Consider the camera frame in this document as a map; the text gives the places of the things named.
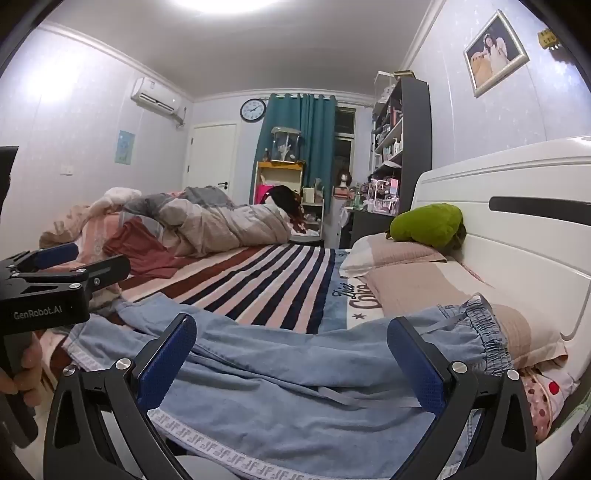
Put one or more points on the striped blanket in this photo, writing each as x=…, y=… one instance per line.
x=277, y=286

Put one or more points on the large pink beige pillow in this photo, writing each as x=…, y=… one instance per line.
x=415, y=288

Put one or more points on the red cloth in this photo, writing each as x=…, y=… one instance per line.
x=138, y=247

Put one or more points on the pink bag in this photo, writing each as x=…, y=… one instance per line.
x=265, y=194

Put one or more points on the white door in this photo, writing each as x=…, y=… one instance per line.
x=212, y=161

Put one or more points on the grey beige quilt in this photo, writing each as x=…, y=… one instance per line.
x=221, y=226

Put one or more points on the green plush toy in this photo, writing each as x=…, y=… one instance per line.
x=425, y=224

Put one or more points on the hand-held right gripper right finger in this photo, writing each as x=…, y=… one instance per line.
x=415, y=369

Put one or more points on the small wall poster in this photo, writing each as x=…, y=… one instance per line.
x=124, y=147

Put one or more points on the polka dot bed sheet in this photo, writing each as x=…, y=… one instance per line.
x=547, y=401

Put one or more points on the wig on mannequin head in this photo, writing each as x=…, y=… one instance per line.
x=344, y=180

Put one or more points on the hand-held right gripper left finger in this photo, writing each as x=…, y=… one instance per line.
x=171, y=364

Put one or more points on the framed photo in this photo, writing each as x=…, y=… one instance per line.
x=496, y=50

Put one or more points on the white light switch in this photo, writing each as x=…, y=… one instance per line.
x=67, y=170

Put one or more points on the window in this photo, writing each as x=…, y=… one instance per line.
x=344, y=147

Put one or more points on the white air conditioner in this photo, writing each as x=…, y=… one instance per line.
x=154, y=96

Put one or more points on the dark grey bookshelf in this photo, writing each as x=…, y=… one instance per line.
x=415, y=138

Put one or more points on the dark desk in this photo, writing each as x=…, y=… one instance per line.
x=369, y=224

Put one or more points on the glass display case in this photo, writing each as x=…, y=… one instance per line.
x=285, y=145

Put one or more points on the white bed headboard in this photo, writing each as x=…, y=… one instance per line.
x=531, y=240

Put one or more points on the yellow wall ornament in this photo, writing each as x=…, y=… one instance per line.
x=549, y=38

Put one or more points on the yellow shelf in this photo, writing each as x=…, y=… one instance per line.
x=279, y=165

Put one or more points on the clear display box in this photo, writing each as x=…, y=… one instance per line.
x=385, y=87

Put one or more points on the pink floral blanket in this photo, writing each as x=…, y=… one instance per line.
x=99, y=235

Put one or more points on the black plush toy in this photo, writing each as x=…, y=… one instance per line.
x=286, y=201

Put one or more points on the teal curtain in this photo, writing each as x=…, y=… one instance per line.
x=314, y=138

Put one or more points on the pale pink plush toy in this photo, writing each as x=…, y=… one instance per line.
x=115, y=198

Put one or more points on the small white rack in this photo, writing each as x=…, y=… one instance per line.
x=314, y=212

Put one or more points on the light blue pants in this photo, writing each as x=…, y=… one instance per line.
x=286, y=369

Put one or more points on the round wall clock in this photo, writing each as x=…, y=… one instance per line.
x=253, y=110

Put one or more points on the person's left hand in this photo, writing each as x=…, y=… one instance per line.
x=27, y=367

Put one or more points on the small pink white pillow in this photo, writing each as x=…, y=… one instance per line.
x=392, y=254

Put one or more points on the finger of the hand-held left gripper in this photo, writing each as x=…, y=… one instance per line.
x=106, y=270
x=55, y=256

